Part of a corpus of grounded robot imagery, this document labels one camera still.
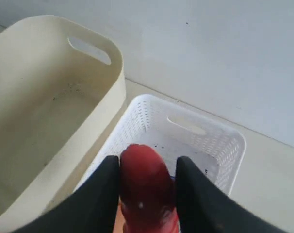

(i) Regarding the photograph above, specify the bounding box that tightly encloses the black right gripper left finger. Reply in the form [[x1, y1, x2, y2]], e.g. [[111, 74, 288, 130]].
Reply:
[[16, 156, 119, 233]]

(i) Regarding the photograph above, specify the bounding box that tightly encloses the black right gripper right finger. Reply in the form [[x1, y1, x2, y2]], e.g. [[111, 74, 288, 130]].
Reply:
[[175, 156, 284, 233]]

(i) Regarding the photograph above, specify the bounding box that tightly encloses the red sausage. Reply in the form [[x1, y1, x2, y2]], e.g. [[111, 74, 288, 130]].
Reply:
[[120, 144, 179, 233]]

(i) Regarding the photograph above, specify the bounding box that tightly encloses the white perforated plastic basket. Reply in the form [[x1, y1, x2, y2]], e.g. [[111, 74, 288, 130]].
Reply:
[[79, 94, 246, 195]]

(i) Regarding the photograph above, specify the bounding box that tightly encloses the cream plastic bin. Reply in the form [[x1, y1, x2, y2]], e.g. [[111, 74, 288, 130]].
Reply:
[[0, 15, 126, 233]]

